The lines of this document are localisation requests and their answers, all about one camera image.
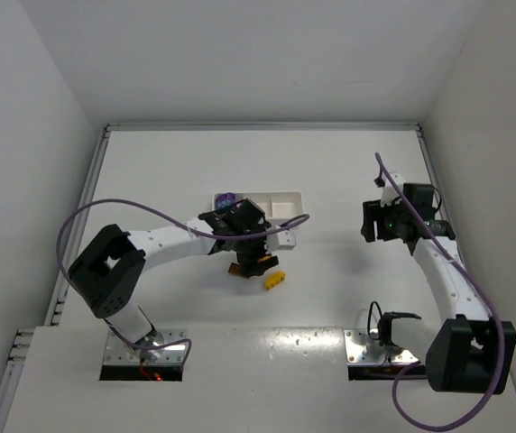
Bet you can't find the yellow lego brick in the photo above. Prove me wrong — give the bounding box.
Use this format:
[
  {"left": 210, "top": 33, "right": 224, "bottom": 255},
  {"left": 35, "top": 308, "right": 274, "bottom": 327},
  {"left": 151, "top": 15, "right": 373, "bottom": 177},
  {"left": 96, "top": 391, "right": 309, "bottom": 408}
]
[{"left": 264, "top": 271, "right": 286, "bottom": 290}]

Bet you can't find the purple lego brick top pile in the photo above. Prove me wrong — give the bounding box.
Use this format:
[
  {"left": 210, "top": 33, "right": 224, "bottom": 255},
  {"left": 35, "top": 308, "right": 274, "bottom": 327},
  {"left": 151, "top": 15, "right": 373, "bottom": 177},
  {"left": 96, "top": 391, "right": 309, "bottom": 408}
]
[{"left": 214, "top": 192, "right": 240, "bottom": 211}]

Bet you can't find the orange curved lego brick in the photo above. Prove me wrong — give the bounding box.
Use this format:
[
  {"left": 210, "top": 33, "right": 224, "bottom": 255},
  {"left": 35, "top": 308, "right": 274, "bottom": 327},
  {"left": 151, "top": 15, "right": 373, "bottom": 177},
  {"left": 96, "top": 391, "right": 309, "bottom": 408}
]
[{"left": 258, "top": 254, "right": 272, "bottom": 263}]

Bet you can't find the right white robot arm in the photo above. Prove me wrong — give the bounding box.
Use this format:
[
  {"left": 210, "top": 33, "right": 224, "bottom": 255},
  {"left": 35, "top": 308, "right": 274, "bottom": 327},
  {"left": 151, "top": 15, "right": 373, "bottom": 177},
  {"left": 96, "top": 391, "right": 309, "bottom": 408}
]
[{"left": 361, "top": 179, "right": 516, "bottom": 395}]

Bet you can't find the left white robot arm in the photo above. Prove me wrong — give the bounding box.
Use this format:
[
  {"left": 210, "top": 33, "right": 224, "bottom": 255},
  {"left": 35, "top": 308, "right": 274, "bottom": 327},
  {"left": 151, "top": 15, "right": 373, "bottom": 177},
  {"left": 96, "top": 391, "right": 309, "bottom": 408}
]
[{"left": 68, "top": 199, "right": 294, "bottom": 348}]

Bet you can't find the brown flat lego brick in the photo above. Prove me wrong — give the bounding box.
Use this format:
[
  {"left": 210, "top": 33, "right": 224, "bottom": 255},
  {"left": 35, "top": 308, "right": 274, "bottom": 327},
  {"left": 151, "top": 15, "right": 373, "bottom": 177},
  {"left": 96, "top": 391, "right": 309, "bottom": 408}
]
[{"left": 228, "top": 263, "right": 243, "bottom": 277}]

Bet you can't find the white three-compartment tray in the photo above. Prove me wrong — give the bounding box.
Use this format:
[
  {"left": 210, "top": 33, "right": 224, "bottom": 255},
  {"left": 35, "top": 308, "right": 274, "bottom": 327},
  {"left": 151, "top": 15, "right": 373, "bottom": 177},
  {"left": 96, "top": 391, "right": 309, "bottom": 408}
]
[{"left": 212, "top": 191, "right": 304, "bottom": 224}]

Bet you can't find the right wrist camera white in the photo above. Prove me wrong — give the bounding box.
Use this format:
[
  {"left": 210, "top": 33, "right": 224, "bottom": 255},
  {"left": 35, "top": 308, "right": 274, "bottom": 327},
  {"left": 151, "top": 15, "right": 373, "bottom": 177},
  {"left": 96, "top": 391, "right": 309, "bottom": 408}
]
[{"left": 374, "top": 171, "right": 405, "bottom": 207}]

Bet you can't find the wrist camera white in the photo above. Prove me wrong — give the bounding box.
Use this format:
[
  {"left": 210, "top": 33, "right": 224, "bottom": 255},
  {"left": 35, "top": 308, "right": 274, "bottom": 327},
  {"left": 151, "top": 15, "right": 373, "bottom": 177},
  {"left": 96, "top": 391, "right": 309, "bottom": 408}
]
[
  {"left": 374, "top": 171, "right": 405, "bottom": 207},
  {"left": 265, "top": 230, "right": 296, "bottom": 253}
]

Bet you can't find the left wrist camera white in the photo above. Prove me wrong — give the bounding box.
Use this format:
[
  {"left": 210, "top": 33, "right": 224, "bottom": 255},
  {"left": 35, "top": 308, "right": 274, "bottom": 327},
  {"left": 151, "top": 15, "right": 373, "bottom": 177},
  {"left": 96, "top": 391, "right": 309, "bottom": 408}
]
[{"left": 265, "top": 230, "right": 296, "bottom": 253}]

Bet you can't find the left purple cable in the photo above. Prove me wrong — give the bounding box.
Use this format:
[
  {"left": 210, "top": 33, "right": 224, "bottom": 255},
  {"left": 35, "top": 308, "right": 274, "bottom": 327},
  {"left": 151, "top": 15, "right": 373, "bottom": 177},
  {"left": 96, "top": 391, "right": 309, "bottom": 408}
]
[{"left": 56, "top": 198, "right": 311, "bottom": 362}]

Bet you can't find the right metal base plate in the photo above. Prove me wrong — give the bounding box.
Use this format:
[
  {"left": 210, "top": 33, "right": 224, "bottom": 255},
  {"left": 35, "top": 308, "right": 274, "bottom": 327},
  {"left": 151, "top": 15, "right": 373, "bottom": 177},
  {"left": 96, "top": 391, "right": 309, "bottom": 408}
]
[{"left": 344, "top": 328, "right": 418, "bottom": 381}]

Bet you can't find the metal base plate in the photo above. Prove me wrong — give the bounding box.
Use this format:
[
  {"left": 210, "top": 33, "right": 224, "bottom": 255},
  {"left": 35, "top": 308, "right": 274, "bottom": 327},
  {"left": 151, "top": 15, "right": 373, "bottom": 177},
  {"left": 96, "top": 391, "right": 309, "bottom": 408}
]
[
  {"left": 99, "top": 329, "right": 191, "bottom": 382},
  {"left": 344, "top": 328, "right": 418, "bottom": 381}
]

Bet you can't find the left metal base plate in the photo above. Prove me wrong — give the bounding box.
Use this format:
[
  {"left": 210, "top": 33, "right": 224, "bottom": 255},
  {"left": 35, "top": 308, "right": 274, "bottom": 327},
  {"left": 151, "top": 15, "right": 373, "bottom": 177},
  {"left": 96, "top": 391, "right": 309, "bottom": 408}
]
[{"left": 99, "top": 329, "right": 191, "bottom": 382}]

